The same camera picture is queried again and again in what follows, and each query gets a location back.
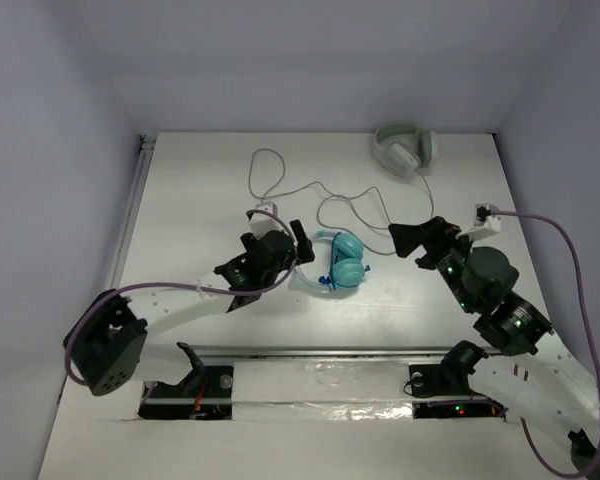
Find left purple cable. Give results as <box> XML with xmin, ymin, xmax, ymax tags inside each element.
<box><xmin>63</xmin><ymin>209</ymin><xmax>301</xmax><ymax>416</ymax></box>

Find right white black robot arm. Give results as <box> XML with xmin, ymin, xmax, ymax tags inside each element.
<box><xmin>389</xmin><ymin>204</ymin><xmax>600</xmax><ymax>479</ymax></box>

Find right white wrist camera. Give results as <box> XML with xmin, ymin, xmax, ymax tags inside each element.
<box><xmin>462</xmin><ymin>203</ymin><xmax>501</xmax><ymax>242</ymax></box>

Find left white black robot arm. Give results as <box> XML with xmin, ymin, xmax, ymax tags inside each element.
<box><xmin>63</xmin><ymin>215</ymin><xmax>315</xmax><ymax>397</ymax></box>

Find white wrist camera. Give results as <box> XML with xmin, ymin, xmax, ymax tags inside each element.
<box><xmin>462</xmin><ymin>203</ymin><xmax>501</xmax><ymax>242</ymax></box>
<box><xmin>247</xmin><ymin>201</ymin><xmax>281</xmax><ymax>239</ymax></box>

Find metal base rail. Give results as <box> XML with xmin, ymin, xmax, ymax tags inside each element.
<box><xmin>138</xmin><ymin>348</ymin><xmax>506</xmax><ymax>421</ymax></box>

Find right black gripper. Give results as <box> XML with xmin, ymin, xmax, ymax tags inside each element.
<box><xmin>390</xmin><ymin>215</ymin><xmax>480</xmax><ymax>314</ymax></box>

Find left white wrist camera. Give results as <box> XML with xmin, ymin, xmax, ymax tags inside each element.
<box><xmin>247</xmin><ymin>201</ymin><xmax>281</xmax><ymax>239</ymax></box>

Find white grey headphones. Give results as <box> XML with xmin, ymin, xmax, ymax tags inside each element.
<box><xmin>371</xmin><ymin>122</ymin><xmax>439</xmax><ymax>179</ymax></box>

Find teal cat ear headphones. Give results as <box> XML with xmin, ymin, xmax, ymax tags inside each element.
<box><xmin>289</xmin><ymin>230</ymin><xmax>370</xmax><ymax>296</ymax></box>

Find grey headphone cable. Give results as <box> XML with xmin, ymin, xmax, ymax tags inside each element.
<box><xmin>248</xmin><ymin>148</ymin><xmax>437</xmax><ymax>256</ymax></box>

